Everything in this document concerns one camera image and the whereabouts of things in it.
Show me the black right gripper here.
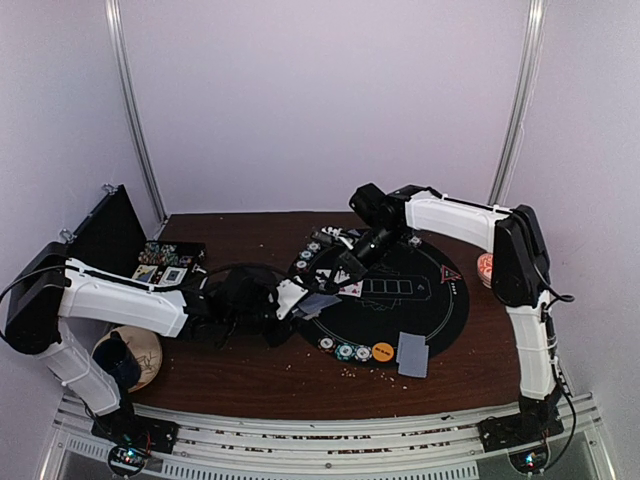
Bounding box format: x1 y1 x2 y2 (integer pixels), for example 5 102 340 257
327 223 407 291

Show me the six of hearts card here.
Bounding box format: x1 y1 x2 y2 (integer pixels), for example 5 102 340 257
338 281 363 298

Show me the face-up playing card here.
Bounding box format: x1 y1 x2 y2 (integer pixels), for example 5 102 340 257
314 269 332 280

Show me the blue playing card deck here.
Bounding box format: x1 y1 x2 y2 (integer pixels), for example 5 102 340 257
297 294 341 320

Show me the yellow big blind button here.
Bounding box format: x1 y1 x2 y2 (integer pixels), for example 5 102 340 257
371 342 395 363

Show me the red triangular all-in marker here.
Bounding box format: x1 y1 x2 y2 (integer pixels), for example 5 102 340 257
441 265 462 283

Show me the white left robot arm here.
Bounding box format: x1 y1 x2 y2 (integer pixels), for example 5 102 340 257
1 242 312 444

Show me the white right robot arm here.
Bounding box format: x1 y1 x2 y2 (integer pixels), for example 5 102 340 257
303 184 555 401

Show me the round black poker mat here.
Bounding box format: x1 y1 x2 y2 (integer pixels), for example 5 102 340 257
298 235 470 368

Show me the white playing card box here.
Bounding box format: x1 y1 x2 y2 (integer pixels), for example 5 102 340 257
158 267 187 286

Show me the beige patterned plate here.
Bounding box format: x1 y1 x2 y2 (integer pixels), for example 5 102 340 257
92 326 163 393

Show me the red white patterned bowl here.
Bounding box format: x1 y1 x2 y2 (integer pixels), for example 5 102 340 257
476 253 493 289

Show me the blue-backed playing card box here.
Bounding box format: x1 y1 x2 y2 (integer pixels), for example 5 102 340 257
132 265 157 282

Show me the chips row in case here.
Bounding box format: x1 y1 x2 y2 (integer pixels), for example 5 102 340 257
138 241 180 266

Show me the dark blue mug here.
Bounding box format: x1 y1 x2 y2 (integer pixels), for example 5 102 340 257
92 330 142 390

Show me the black poker set case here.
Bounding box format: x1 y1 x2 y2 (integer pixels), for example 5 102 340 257
66 185 206 286

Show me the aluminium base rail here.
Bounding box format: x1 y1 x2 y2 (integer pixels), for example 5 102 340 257
34 394 622 479

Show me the aluminium frame post right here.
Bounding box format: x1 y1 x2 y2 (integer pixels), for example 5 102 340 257
488 0 548 205

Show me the aluminium frame post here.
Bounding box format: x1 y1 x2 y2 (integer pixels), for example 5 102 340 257
105 0 168 223
488 0 548 205

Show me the aluminium frame post left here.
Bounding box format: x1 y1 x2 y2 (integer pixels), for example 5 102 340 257
105 0 168 223

